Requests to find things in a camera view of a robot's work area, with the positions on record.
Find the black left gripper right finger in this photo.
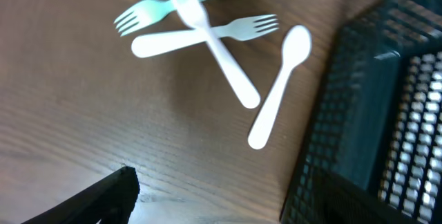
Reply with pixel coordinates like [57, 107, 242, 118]
[311, 170, 428, 223]

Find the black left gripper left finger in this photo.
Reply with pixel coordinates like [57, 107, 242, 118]
[23, 166, 140, 224]

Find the white thick-handled fork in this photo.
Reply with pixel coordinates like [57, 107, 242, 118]
[171, 0, 260, 109]

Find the dark green plastic basket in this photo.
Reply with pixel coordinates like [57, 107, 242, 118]
[280, 0, 441, 223]

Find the pale green fork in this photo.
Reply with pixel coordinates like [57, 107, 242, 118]
[131, 15, 279, 58]

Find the teal green fork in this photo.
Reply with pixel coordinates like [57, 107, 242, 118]
[113, 0, 252, 37]

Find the white thick-handled spoon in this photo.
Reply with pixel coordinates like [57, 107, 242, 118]
[247, 25, 312, 150]

